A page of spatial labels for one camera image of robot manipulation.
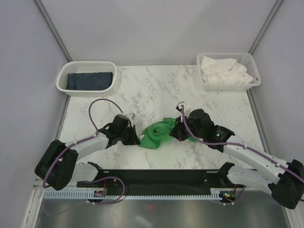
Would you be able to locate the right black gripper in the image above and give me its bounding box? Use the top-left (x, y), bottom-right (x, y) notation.
top-left (169, 114), bottom-right (205, 142)

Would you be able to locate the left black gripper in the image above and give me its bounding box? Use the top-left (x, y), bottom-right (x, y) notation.
top-left (118, 125), bottom-right (140, 146)

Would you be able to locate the green towel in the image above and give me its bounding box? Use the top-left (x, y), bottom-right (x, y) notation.
top-left (139, 117), bottom-right (197, 149)

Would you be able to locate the dark blue towel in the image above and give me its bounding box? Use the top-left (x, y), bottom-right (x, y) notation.
top-left (66, 72), bottom-right (113, 91)

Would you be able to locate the white towel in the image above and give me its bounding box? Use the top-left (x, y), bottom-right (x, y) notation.
top-left (200, 56), bottom-right (253, 85)

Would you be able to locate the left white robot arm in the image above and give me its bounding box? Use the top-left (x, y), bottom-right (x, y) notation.
top-left (34, 113), bottom-right (140, 190)

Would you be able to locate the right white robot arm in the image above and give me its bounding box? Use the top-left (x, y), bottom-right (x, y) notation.
top-left (170, 103), bottom-right (304, 209)

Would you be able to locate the left white plastic basket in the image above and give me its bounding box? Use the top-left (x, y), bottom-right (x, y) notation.
top-left (57, 61), bottom-right (117, 97)

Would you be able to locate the white plastic basket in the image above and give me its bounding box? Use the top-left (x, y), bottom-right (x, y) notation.
top-left (197, 52), bottom-right (261, 91)
top-left (57, 61), bottom-right (117, 97)

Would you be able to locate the right white plastic basket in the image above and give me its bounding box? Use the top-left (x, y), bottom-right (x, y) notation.
top-left (197, 52), bottom-right (261, 91)

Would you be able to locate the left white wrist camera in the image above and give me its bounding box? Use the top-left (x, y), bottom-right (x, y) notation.
top-left (125, 113), bottom-right (135, 120)

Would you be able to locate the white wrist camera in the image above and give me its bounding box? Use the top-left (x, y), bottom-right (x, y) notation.
top-left (176, 102), bottom-right (188, 113)
top-left (125, 113), bottom-right (135, 120)

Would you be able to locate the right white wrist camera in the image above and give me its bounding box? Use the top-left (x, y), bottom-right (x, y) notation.
top-left (176, 102), bottom-right (188, 113)

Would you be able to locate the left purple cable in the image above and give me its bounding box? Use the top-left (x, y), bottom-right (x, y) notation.
top-left (42, 98), bottom-right (124, 188)

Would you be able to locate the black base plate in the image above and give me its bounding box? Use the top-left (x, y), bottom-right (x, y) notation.
top-left (76, 169), bottom-right (245, 197)

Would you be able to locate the white slotted cable duct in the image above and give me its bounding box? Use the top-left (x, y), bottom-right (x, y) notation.
top-left (43, 189), bottom-right (220, 200)

